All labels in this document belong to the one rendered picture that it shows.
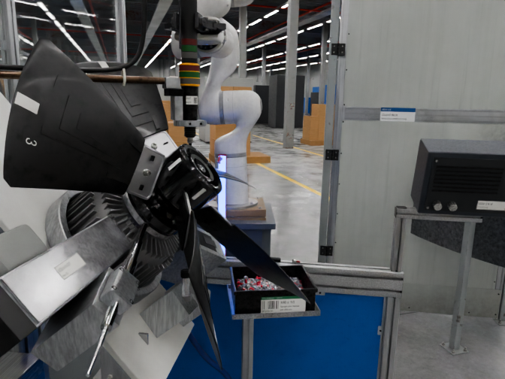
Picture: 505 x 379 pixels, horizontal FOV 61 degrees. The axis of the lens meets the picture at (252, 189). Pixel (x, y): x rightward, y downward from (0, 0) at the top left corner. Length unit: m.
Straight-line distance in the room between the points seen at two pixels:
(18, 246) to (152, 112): 0.41
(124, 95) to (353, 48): 1.93
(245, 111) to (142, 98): 0.63
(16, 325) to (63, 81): 0.34
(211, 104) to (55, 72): 0.92
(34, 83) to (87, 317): 0.33
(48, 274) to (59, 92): 0.25
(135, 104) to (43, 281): 0.46
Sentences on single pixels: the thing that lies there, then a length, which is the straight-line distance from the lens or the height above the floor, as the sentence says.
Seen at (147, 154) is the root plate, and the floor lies 1.25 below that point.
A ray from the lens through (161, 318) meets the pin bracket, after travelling 0.91.
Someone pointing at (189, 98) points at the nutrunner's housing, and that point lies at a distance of 0.92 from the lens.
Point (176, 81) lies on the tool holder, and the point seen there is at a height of 1.39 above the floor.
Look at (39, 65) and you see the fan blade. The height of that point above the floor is 1.40.
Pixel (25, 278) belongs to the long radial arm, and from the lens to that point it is 0.61.
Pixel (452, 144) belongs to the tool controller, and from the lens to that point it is 1.31.
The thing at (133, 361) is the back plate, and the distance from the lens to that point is 0.85.
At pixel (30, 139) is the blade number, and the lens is 0.64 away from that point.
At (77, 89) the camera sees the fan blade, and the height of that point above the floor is 1.36.
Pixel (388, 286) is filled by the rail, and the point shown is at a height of 0.82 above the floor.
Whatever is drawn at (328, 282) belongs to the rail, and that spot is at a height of 0.81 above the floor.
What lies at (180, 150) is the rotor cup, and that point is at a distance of 0.81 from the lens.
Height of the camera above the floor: 1.36
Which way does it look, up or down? 12 degrees down
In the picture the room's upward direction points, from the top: 1 degrees clockwise
